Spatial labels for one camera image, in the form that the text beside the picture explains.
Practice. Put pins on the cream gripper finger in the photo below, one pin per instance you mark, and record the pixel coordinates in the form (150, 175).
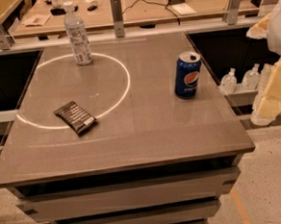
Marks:
(260, 29)
(267, 103)

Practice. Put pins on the clear plastic water bottle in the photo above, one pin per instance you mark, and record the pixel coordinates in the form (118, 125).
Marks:
(76, 32)

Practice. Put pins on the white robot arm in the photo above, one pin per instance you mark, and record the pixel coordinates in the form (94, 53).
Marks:
(274, 31)

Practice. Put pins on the small clear sanitizer bottle right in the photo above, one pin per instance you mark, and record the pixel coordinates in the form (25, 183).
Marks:
(251, 77)

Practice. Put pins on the small clear sanitizer bottle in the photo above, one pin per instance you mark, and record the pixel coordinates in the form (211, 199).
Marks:
(251, 77)
(228, 82)

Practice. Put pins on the small clear sanitizer bottle left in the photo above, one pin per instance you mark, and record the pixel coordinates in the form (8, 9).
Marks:
(228, 82)

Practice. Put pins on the blue Pepsi can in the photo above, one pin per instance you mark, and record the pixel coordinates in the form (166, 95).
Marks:
(187, 74)

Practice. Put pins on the small black remote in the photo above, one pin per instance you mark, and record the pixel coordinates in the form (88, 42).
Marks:
(91, 8)

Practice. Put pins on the black snack bar wrapper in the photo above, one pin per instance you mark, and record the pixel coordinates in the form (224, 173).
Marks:
(76, 117)

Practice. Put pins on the black device on back table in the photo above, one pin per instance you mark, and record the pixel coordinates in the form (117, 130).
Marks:
(61, 11)

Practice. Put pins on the paper envelope on back table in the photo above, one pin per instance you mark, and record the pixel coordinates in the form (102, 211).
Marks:
(37, 20)

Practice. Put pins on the right metal bracket post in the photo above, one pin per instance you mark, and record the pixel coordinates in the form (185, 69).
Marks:
(231, 14)

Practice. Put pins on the middle metal bracket post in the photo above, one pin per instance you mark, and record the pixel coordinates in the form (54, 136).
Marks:
(117, 17)

